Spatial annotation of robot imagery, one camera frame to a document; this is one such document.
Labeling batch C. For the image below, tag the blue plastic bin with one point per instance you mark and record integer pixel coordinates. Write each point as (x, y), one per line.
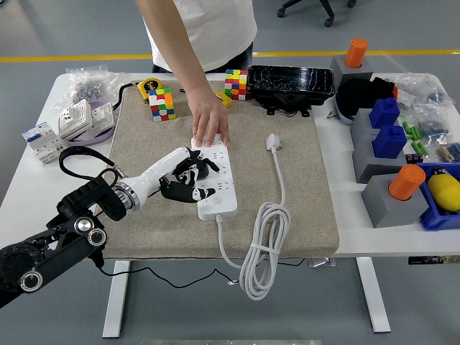
(436, 221)

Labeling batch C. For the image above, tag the white power strip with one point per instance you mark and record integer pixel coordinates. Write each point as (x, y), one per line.
(223, 208)

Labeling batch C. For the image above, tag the clear bag of white parts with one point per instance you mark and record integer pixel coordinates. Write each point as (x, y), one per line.
(413, 88)

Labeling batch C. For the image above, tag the yellow tape measure black label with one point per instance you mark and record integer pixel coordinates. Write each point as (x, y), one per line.
(150, 88)

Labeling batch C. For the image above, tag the colourful puzzle cube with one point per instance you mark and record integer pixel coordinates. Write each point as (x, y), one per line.
(236, 84)
(162, 105)

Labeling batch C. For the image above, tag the silver bracket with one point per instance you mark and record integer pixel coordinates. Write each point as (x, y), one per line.
(321, 262)

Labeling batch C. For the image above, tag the person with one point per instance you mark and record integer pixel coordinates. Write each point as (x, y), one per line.
(215, 28)

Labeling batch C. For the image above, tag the small clear bag blue parts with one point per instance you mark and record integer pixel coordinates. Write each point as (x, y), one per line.
(438, 97)

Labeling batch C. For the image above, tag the white blue round dish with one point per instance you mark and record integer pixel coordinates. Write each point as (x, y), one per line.
(341, 109)

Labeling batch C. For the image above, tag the white wall socket panel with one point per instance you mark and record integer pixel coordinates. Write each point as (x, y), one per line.
(75, 120)

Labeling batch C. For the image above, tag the black table control panel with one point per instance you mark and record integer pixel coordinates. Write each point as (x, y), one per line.
(431, 259)

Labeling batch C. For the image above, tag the black office chair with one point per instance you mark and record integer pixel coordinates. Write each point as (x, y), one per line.
(328, 22)

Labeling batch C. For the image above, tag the clear bag of metal nuts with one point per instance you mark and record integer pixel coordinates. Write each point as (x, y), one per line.
(88, 90)

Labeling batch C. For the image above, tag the grey-brown mat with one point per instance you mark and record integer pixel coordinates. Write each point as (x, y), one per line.
(305, 215)

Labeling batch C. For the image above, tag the white table leg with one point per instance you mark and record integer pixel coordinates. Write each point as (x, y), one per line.
(116, 298)
(373, 298)

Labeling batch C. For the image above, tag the grey block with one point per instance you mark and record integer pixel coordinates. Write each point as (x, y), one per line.
(388, 212)
(338, 66)
(370, 167)
(359, 124)

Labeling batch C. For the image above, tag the white switch panel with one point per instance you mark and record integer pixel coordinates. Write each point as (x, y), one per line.
(103, 115)

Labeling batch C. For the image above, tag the yellow toy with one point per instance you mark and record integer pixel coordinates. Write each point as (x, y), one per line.
(445, 192)

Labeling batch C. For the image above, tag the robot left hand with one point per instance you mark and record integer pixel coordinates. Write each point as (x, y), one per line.
(158, 169)

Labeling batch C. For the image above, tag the black glossy tray device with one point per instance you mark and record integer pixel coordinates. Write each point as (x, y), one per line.
(287, 81)

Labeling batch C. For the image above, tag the clear bag of tan components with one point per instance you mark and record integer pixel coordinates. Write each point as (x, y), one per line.
(449, 152)

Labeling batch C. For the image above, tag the orange cylinder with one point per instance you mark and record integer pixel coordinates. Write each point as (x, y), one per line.
(355, 52)
(406, 181)

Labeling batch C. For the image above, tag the person's right forearm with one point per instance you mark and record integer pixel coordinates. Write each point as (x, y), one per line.
(172, 43)

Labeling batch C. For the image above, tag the blue block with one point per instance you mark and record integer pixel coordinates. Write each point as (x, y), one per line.
(384, 113)
(390, 142)

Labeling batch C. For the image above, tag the white blue circuit breaker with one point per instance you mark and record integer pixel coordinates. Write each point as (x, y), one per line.
(43, 142)

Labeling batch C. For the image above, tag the black power adapter plug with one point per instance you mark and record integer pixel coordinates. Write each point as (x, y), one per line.
(204, 171)

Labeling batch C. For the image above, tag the large clear bag blue parts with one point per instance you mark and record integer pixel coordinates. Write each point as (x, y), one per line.
(433, 125)

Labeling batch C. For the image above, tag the person's right hand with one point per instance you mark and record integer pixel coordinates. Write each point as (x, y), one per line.
(210, 115)

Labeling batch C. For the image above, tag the green peg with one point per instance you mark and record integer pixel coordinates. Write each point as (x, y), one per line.
(412, 133)
(424, 149)
(406, 127)
(417, 146)
(417, 132)

